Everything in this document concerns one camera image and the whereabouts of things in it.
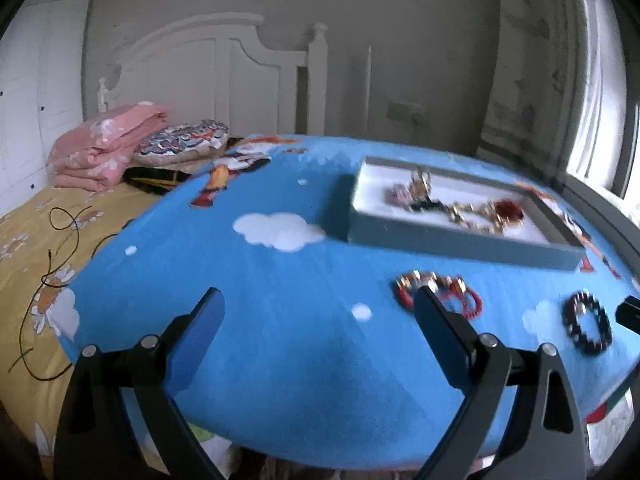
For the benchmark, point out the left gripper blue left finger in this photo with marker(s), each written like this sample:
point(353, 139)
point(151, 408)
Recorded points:
point(199, 331)

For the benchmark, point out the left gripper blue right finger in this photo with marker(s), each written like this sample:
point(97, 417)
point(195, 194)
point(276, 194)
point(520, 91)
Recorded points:
point(450, 336)

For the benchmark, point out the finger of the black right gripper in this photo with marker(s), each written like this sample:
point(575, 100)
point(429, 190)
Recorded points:
point(627, 314)

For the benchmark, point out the green jade pendant charm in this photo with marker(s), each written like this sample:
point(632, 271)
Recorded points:
point(428, 205)

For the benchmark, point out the grey white jewelry tray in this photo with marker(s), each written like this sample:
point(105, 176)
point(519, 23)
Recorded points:
point(542, 240)

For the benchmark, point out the blue cartoon blanket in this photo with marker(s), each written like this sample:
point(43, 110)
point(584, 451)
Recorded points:
point(316, 361)

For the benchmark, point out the gold red rose compact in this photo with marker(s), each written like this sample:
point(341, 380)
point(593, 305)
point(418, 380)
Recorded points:
point(509, 212)

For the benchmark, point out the pink knotted charm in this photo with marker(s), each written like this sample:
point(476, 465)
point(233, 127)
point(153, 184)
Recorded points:
point(398, 195)

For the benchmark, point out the black yellow folded fan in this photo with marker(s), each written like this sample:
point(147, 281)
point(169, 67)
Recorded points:
point(156, 181)

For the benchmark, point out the yellow floral bedsheet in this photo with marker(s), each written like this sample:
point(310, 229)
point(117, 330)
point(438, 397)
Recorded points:
point(30, 259)

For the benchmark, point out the patterned round cushion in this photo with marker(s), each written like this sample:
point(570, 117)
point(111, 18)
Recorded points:
point(182, 143)

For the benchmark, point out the folded pink quilt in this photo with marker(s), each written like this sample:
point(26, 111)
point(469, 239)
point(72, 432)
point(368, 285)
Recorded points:
point(94, 155)

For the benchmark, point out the grey striped curtain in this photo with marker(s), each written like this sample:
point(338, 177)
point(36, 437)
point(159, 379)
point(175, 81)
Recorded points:
point(538, 96)

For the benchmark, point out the thin metal pole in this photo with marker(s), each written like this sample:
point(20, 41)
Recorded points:
point(367, 90)

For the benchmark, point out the white bed headboard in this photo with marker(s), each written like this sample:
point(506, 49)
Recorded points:
point(215, 66)

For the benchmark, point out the white wardrobe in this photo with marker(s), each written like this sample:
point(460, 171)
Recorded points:
point(41, 91)

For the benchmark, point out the window frame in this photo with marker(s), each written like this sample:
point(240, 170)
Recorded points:
point(605, 154)

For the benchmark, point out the gold ring ornament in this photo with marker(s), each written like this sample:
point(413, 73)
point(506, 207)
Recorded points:
point(420, 184)

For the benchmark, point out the wall power socket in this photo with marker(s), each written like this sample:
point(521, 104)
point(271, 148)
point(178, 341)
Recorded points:
point(405, 112)

